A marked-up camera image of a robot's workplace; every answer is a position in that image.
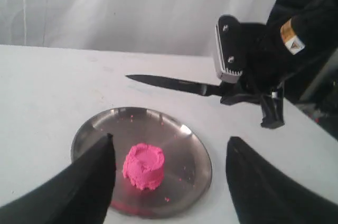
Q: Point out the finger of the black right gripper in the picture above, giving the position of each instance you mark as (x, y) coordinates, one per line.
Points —
(272, 106)

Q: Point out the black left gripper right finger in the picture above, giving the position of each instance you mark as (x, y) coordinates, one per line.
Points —
(263, 194)

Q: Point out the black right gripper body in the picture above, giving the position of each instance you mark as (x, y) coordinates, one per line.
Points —
(262, 71)

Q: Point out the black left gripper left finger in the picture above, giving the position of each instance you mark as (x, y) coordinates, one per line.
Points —
(81, 193)

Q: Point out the pink dough lump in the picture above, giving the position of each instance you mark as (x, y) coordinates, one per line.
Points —
(144, 166)

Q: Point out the black kitchen knife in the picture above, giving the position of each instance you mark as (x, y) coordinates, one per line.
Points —
(201, 89)

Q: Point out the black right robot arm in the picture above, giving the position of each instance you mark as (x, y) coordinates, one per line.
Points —
(302, 37)

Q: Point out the round stainless steel plate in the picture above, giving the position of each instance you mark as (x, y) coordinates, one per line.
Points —
(187, 168)

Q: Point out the white backdrop curtain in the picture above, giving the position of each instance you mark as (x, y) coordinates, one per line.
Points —
(183, 27)

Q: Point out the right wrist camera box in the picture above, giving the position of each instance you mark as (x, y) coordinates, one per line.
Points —
(229, 59)

